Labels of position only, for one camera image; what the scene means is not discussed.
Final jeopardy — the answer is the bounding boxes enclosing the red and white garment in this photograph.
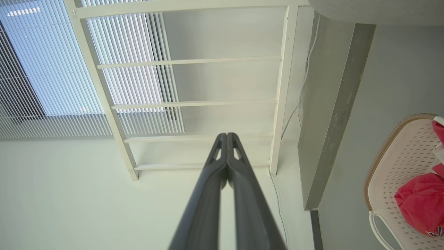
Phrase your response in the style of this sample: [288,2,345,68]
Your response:
[394,120,444,238]

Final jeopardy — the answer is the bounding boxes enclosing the grey concrete wall base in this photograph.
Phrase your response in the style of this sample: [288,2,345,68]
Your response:
[298,23,377,211]

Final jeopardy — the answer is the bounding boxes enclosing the white slatted window blinds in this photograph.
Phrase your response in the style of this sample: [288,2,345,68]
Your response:
[0,0,186,139]

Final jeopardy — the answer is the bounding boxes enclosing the white ladder-like rack frame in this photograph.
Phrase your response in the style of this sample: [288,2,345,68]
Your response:
[64,0,310,182]

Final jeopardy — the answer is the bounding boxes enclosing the cream perforated plastic laundry basket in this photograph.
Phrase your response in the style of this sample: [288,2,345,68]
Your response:
[363,113,444,250]

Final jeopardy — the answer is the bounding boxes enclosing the thin white cable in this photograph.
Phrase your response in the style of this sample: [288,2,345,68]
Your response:
[269,14,320,250]

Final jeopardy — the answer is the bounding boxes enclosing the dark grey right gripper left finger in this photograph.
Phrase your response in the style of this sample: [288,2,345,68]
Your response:
[168,133,228,250]

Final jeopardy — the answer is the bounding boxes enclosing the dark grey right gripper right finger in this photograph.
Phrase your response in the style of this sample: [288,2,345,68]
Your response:
[227,132,287,250]

